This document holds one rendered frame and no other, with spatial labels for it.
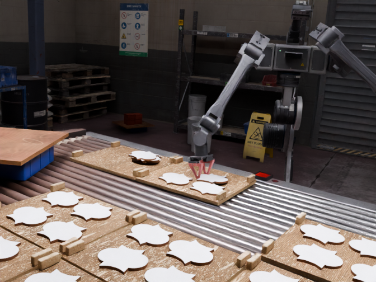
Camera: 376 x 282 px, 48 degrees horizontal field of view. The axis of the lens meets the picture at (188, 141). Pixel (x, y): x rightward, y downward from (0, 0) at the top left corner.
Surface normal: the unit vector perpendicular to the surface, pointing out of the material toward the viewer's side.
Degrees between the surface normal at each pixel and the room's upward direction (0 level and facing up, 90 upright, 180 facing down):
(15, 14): 90
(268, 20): 90
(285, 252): 0
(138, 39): 90
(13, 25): 90
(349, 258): 0
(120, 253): 0
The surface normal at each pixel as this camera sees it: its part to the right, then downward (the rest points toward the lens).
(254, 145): -0.50, -0.03
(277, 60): -0.13, 0.24
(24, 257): 0.06, -0.97
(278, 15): -0.46, 0.19
